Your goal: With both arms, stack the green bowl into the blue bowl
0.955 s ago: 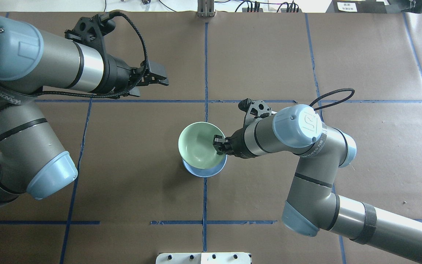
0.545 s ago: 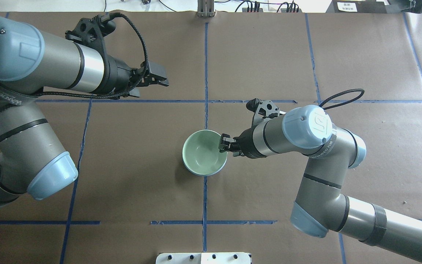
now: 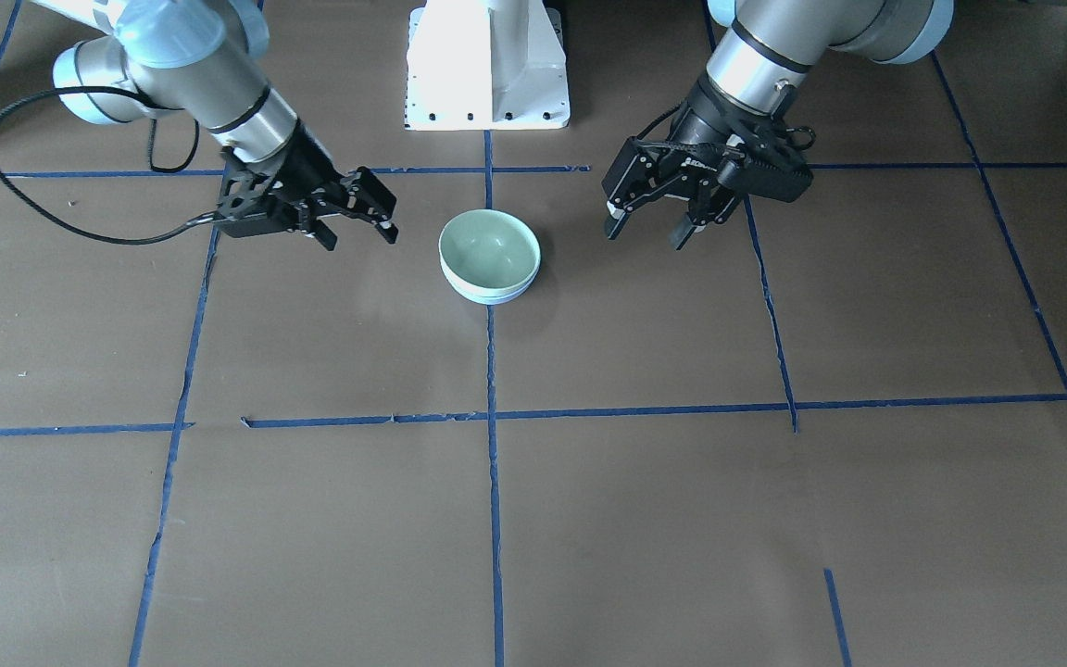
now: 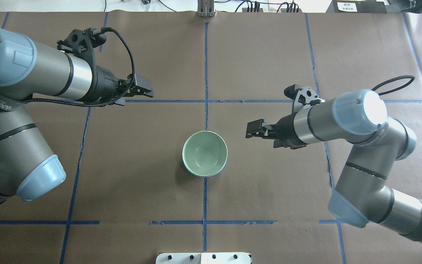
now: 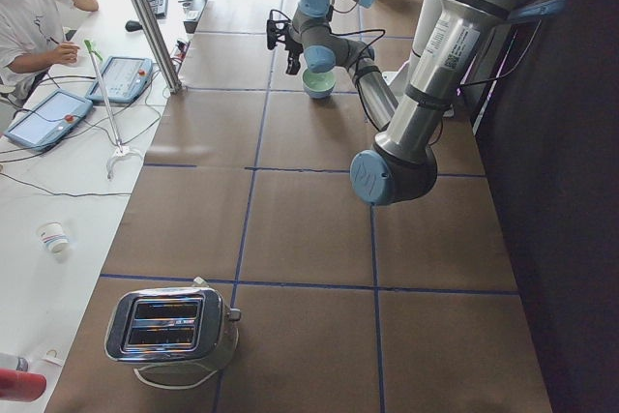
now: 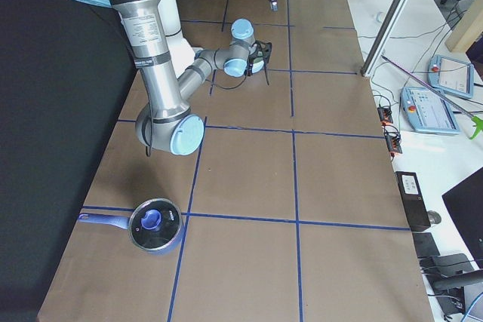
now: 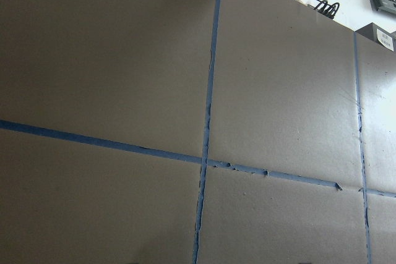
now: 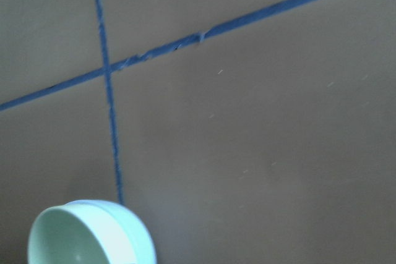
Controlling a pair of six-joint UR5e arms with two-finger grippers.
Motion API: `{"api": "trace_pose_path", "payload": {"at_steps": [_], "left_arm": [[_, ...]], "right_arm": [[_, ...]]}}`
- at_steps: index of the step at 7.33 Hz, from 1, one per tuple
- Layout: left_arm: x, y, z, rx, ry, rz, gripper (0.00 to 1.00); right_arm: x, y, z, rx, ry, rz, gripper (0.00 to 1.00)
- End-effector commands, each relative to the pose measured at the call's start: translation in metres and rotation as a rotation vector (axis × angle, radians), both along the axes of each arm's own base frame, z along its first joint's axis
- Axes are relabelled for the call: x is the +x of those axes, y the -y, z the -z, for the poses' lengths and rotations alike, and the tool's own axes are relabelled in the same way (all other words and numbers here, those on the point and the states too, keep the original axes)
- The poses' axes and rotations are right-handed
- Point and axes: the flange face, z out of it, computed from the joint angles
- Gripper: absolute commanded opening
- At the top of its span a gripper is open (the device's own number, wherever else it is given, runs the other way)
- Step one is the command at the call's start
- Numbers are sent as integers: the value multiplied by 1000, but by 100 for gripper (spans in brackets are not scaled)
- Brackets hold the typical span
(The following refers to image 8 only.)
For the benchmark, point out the green bowl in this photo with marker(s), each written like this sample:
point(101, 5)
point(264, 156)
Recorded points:
point(90, 231)

